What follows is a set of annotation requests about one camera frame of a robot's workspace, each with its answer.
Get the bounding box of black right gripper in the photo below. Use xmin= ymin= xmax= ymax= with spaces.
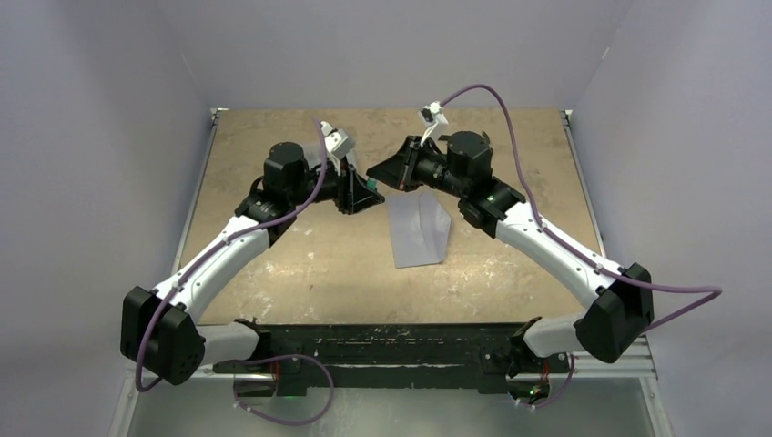
xmin=370 ymin=136 xmax=468 ymax=199

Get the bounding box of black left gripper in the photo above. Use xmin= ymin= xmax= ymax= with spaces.
xmin=289 ymin=154 xmax=383 ymax=214

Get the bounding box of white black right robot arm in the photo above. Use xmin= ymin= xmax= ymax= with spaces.
xmin=367 ymin=131 xmax=654 ymax=376

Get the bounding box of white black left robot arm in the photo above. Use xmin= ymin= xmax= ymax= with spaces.
xmin=119 ymin=133 xmax=384 ymax=385

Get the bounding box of clear plastic screw box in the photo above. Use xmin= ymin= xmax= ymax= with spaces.
xmin=300 ymin=142 xmax=323 ymax=168

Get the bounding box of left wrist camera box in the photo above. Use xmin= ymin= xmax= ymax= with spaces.
xmin=320 ymin=121 xmax=355 ymax=161

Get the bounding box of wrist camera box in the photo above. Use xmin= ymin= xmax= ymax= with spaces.
xmin=320 ymin=121 xmax=355 ymax=161
xmin=418 ymin=101 xmax=449 ymax=145

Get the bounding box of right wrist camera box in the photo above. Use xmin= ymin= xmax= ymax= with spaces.
xmin=418 ymin=101 xmax=449 ymax=145

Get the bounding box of black handled hammer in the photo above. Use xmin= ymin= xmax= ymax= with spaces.
xmin=439 ymin=135 xmax=490 ymax=145

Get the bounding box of black aluminium base frame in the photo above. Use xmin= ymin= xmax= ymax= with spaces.
xmin=123 ymin=322 xmax=658 ymax=400

